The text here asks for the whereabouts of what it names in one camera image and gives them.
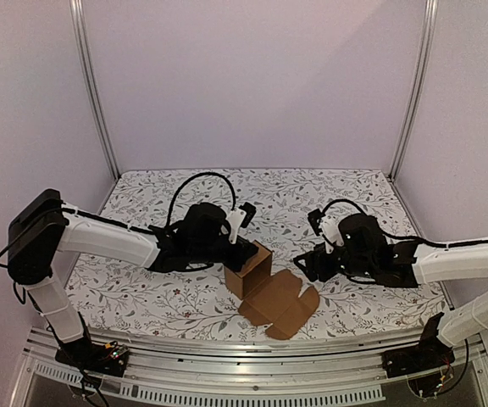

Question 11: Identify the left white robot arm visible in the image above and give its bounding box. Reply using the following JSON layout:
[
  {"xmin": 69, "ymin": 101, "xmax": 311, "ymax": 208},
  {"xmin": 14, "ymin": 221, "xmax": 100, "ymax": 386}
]
[{"xmin": 0, "ymin": 189, "xmax": 258, "ymax": 368}]

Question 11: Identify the brown cardboard box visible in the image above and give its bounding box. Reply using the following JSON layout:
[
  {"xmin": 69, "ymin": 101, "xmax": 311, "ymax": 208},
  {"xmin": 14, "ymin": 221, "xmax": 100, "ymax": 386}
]
[{"xmin": 224, "ymin": 241, "xmax": 319, "ymax": 340}]

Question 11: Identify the right aluminium corner post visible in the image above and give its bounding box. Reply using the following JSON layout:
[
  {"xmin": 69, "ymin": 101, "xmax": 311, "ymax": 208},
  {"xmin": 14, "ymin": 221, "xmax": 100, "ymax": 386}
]
[{"xmin": 388, "ymin": 0, "xmax": 439, "ymax": 183}]

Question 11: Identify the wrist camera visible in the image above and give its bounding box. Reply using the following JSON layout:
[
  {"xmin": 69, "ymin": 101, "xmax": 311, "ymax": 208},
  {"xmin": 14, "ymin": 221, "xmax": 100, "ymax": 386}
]
[
  {"xmin": 226, "ymin": 203, "xmax": 257, "ymax": 244},
  {"xmin": 308, "ymin": 209, "xmax": 343, "ymax": 254}
]

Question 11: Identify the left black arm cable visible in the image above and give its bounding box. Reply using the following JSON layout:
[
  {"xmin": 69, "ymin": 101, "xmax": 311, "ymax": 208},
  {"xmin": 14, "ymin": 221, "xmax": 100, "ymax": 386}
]
[{"xmin": 165, "ymin": 170, "xmax": 239, "ymax": 230}]

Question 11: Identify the perforated metal strip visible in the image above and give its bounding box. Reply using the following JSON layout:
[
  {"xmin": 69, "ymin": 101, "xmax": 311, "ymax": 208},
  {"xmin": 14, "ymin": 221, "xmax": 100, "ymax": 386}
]
[{"xmin": 33, "ymin": 353, "xmax": 387, "ymax": 406}]

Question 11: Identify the floral patterned table mat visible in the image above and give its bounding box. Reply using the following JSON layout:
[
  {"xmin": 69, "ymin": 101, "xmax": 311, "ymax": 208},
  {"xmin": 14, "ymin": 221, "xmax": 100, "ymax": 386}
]
[{"xmin": 66, "ymin": 169, "xmax": 446, "ymax": 342}]

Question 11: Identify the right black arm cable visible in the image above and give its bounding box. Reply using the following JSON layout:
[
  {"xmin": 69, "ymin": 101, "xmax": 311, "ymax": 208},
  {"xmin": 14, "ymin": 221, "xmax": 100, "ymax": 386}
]
[{"xmin": 319, "ymin": 198, "xmax": 488, "ymax": 251}]

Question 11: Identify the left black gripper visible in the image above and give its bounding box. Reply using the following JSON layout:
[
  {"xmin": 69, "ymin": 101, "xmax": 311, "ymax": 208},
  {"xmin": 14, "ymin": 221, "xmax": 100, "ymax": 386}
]
[{"xmin": 190, "ymin": 237, "xmax": 258, "ymax": 272}]

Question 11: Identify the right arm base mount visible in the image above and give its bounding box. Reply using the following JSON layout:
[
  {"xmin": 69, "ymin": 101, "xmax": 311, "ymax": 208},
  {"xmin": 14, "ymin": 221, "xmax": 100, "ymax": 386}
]
[{"xmin": 381, "ymin": 312, "xmax": 455, "ymax": 378}]

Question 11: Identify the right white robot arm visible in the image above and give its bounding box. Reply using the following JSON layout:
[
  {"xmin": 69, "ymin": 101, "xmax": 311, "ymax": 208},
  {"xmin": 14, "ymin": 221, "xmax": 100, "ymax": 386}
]
[{"xmin": 293, "ymin": 210, "xmax": 488, "ymax": 370}]

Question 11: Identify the aluminium corner post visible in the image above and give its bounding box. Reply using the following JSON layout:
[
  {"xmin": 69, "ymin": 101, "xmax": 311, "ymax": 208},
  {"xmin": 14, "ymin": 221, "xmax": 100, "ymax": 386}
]
[
  {"xmin": 69, "ymin": 0, "xmax": 121, "ymax": 181},
  {"xmin": 388, "ymin": 0, "xmax": 439, "ymax": 183}
]

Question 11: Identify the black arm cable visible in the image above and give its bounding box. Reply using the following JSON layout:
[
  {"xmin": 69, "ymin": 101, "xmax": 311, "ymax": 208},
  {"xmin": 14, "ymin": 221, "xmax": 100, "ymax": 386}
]
[
  {"xmin": 319, "ymin": 198, "xmax": 488, "ymax": 251},
  {"xmin": 165, "ymin": 170, "xmax": 239, "ymax": 230}
]

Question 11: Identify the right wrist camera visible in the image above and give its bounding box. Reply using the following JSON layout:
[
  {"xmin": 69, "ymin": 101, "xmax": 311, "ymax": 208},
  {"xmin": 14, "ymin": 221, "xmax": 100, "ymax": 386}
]
[{"xmin": 308, "ymin": 209, "xmax": 343, "ymax": 254}]

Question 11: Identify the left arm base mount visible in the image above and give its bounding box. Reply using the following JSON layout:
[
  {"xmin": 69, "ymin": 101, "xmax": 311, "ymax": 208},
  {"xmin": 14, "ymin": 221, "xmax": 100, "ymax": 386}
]
[{"xmin": 54, "ymin": 315, "xmax": 130, "ymax": 378}]

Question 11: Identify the left aluminium corner post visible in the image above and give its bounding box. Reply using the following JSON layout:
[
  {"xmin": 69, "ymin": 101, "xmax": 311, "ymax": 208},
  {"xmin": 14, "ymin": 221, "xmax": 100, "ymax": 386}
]
[{"xmin": 69, "ymin": 0, "xmax": 121, "ymax": 181}]

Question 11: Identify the aluminium front rail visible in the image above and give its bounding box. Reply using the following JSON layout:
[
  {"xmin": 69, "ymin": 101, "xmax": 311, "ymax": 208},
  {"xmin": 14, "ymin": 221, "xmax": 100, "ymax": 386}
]
[{"xmin": 22, "ymin": 326, "xmax": 486, "ymax": 387}]

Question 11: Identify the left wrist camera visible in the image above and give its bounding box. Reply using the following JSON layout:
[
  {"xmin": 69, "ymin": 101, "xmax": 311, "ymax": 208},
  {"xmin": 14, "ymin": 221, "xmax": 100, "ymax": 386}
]
[{"xmin": 226, "ymin": 203, "xmax": 257, "ymax": 244}]

